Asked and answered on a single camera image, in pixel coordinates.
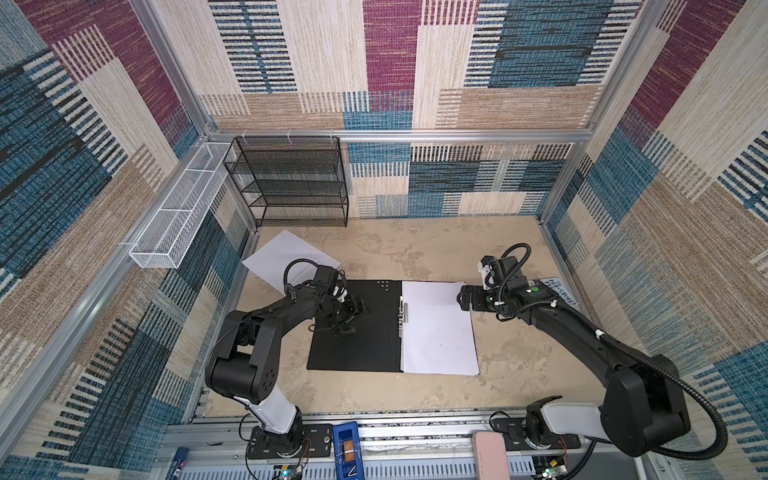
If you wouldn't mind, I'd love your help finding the red folder black inside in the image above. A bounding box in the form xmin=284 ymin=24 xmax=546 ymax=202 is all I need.
xmin=306 ymin=280 xmax=405 ymax=373

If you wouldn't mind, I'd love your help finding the white sheet front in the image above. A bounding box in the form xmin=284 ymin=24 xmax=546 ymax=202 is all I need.
xmin=401 ymin=281 xmax=480 ymax=376

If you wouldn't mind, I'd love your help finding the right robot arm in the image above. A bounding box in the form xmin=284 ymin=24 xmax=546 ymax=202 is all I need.
xmin=456 ymin=243 xmax=729 ymax=461

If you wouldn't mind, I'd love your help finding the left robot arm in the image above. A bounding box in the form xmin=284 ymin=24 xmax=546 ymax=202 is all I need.
xmin=204 ymin=258 xmax=369 ymax=456

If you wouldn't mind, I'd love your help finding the colourful comic book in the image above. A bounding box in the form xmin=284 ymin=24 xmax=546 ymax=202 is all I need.
xmin=541 ymin=277 xmax=579 ymax=309

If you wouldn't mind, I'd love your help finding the pink phone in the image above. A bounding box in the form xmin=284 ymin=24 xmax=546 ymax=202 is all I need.
xmin=472 ymin=431 xmax=510 ymax=480

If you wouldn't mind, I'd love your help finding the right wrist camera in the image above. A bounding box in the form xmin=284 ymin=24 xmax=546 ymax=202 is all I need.
xmin=477 ymin=255 xmax=521 ymax=290

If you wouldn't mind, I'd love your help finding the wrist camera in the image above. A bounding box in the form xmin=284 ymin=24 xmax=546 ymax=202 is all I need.
xmin=313 ymin=265 xmax=347 ymax=301
xmin=477 ymin=255 xmax=521 ymax=290

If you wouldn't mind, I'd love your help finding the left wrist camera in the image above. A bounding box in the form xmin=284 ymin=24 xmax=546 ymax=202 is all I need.
xmin=313 ymin=265 xmax=347 ymax=301

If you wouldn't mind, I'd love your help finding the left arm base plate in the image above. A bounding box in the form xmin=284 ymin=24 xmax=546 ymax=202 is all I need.
xmin=245 ymin=424 xmax=333 ymax=460

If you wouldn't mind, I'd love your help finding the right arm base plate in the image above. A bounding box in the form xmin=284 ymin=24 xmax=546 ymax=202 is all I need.
xmin=489 ymin=415 xmax=581 ymax=452

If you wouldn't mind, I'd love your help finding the blue box on rail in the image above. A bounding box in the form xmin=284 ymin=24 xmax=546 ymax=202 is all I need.
xmin=332 ymin=421 xmax=365 ymax=480

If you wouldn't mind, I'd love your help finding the black wire mesh shelf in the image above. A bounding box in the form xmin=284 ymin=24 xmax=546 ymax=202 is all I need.
xmin=223 ymin=136 xmax=349 ymax=227

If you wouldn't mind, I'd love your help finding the white wire mesh tray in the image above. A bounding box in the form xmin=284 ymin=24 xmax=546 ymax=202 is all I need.
xmin=129 ymin=142 xmax=229 ymax=269

